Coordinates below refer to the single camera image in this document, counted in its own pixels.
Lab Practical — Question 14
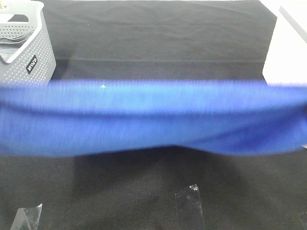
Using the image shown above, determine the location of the blue microfibre towel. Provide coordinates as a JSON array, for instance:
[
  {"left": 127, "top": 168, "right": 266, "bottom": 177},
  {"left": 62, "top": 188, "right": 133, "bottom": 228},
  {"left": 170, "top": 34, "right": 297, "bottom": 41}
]
[{"left": 0, "top": 80, "right": 307, "bottom": 157}]

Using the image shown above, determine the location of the black table cloth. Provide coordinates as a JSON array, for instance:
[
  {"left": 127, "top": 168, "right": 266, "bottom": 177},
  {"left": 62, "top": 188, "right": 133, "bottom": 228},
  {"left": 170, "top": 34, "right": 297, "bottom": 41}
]
[{"left": 0, "top": 0, "right": 307, "bottom": 230}]

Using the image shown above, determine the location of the clear tape strip centre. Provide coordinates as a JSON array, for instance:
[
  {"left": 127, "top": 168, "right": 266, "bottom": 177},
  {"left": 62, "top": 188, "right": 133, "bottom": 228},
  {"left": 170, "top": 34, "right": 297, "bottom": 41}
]
[{"left": 175, "top": 184, "right": 205, "bottom": 230}]

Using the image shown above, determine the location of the clear tape strip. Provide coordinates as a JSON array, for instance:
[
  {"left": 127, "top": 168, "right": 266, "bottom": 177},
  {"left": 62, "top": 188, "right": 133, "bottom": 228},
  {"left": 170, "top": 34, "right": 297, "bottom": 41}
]
[
  {"left": 175, "top": 184, "right": 205, "bottom": 230},
  {"left": 10, "top": 204, "right": 43, "bottom": 230}
]

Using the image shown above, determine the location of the grey perforated plastic basket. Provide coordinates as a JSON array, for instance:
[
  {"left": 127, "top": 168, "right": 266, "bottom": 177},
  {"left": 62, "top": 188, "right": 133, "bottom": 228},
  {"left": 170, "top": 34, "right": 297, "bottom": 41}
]
[{"left": 0, "top": 0, "right": 56, "bottom": 85}]

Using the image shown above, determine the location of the white plastic basket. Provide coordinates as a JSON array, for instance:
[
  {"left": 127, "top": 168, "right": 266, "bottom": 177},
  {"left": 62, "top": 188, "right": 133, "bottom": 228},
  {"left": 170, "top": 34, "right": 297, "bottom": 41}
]
[{"left": 261, "top": 0, "right": 307, "bottom": 86}]

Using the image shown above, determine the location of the clear tape strip left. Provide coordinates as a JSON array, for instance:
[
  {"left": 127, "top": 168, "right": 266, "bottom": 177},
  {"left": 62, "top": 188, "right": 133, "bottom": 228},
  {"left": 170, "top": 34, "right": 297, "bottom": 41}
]
[{"left": 10, "top": 204, "right": 43, "bottom": 230}]

